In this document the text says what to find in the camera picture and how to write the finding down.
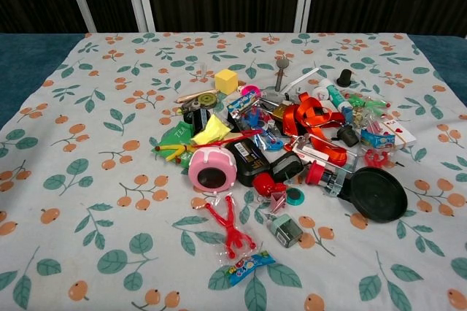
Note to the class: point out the clear plastic case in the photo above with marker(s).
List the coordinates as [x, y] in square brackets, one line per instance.
[321, 154]

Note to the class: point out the green tea packet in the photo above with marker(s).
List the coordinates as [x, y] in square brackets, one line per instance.
[178, 136]

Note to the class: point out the black box with barcode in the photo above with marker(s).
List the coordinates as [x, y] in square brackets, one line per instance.
[250, 161]

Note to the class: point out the green white tube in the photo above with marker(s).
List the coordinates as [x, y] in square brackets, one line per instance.
[336, 95]

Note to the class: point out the black small cone stopper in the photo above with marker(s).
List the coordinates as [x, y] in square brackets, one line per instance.
[344, 78]

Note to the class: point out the small pink binder clip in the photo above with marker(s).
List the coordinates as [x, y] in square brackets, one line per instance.
[374, 127]

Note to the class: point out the playing card box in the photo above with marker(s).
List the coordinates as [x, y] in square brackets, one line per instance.
[401, 136]

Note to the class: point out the red thin stick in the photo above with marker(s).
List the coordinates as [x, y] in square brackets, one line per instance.
[226, 141]

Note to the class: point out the red sticky man toy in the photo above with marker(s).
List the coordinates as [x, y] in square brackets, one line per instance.
[231, 229]

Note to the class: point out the brass padlock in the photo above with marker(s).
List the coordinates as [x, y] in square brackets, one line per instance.
[281, 112]

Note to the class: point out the olive green round disc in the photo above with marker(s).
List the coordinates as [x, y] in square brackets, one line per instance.
[206, 100]

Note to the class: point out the yellow sticky man toy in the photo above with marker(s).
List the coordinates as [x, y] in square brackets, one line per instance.
[173, 150]

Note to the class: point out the white plastic strip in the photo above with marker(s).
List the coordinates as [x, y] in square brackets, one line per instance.
[301, 79]

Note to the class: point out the blue plastic key tag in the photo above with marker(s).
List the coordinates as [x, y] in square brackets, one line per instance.
[271, 145]

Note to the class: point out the pink donut shaped toy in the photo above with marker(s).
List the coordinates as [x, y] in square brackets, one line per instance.
[211, 165]

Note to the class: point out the floral leaf print tablecloth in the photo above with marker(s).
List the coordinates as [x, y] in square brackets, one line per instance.
[91, 165]

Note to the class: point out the grey metal spoon tool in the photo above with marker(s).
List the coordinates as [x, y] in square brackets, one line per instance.
[280, 70]

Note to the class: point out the blue candy packet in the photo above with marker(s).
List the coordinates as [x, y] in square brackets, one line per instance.
[251, 269]

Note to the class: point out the teal green plastic bowl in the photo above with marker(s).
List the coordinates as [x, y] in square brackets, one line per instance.
[292, 196]

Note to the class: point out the green pencil sharpener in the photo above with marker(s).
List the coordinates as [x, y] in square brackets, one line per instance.
[288, 230]

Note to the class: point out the wooden stick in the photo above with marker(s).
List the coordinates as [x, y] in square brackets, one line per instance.
[193, 96]

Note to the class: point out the yellow foam cube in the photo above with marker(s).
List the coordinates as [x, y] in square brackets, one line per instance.
[226, 81]

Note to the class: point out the green sticky toy pack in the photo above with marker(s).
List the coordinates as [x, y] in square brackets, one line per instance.
[368, 102]

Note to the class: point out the blue small snack packet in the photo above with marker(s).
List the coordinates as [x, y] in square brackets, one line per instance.
[379, 139]

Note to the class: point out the yellow packet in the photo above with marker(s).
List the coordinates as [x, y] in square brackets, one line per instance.
[213, 130]

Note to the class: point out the clear small plastic tube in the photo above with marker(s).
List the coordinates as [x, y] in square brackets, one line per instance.
[203, 70]

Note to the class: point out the black round plastic dish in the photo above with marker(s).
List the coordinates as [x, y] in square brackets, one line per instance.
[379, 194]

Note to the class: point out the spider figure toy pack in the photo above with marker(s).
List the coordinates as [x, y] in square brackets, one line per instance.
[248, 110]

